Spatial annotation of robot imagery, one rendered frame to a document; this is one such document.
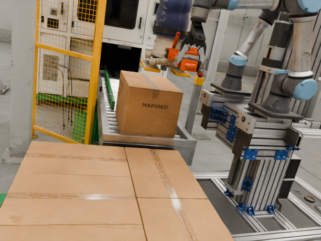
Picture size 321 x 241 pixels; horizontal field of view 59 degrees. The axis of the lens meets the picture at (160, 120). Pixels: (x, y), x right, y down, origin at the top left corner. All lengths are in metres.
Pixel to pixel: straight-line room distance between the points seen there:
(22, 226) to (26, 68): 1.61
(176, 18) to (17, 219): 1.33
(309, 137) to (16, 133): 2.31
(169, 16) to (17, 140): 1.78
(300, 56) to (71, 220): 1.29
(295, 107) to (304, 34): 0.65
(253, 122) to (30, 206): 1.18
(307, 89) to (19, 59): 2.13
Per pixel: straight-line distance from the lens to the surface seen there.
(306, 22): 1.55
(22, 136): 2.85
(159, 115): 2.10
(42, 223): 1.32
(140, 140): 2.06
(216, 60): 5.16
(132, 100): 2.02
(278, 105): 1.71
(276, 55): 1.95
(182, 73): 1.79
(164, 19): 1.82
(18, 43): 2.64
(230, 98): 2.11
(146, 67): 1.75
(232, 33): 12.42
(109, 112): 2.67
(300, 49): 1.56
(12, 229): 1.31
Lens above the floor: 1.38
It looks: 18 degrees down
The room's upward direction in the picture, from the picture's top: 11 degrees clockwise
